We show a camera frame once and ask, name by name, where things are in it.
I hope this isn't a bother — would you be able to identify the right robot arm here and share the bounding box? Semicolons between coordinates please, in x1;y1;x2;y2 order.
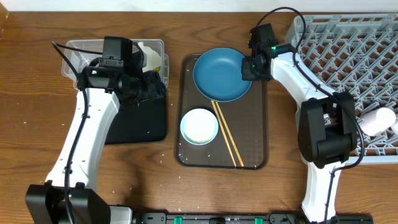
242;39;357;223

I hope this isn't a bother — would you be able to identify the black tray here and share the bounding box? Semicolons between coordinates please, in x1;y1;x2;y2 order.
105;97;167;144

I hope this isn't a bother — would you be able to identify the light green cup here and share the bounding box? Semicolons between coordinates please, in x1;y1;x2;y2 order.
391;121;398;134

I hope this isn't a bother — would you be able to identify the grey dishwasher rack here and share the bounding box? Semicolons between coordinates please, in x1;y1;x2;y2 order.
284;13;398;166

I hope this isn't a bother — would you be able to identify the clear plastic bin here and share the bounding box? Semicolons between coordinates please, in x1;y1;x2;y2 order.
64;39;169;87

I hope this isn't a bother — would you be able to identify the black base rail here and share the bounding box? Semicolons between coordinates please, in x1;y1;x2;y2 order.
136;212;374;224

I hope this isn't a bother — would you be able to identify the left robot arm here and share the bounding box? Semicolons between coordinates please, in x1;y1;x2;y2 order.
25;48;166;223

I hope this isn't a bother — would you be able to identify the brown serving tray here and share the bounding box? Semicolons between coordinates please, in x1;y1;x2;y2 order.
174;54;269;170

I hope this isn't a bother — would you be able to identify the dark blue plate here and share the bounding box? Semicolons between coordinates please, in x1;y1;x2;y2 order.
193;48;252;102

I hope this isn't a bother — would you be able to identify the white napkin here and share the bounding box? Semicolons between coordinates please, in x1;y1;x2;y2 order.
138;42;162;72

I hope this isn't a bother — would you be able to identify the pink cup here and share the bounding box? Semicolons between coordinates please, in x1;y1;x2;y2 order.
359;107;396;136

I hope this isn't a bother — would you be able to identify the wooden chopstick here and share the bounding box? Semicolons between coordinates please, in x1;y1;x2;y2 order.
211;100;236;167
215;101;244;167

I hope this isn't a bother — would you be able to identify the light blue rice bowl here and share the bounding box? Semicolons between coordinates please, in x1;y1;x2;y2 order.
180;108;219;146

